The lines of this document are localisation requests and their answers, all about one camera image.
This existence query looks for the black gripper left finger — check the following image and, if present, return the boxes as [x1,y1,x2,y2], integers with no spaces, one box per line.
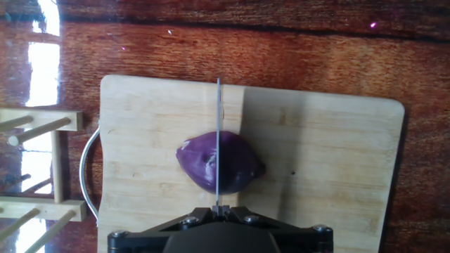
[107,205,219,253]

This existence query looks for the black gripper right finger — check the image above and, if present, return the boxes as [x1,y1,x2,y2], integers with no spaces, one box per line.
[222,205,334,253]

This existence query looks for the purple onion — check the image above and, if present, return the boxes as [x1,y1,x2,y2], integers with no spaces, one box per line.
[176,131,266,196]

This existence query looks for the steel handled cleaver knife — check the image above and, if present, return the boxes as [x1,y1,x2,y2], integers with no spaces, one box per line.
[215,77,221,207]

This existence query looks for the bamboo cutting board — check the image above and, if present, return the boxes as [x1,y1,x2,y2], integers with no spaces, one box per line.
[79,74,406,253]

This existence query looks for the wooden peg rack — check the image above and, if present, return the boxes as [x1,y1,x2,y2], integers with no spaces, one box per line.
[0,108,88,253]

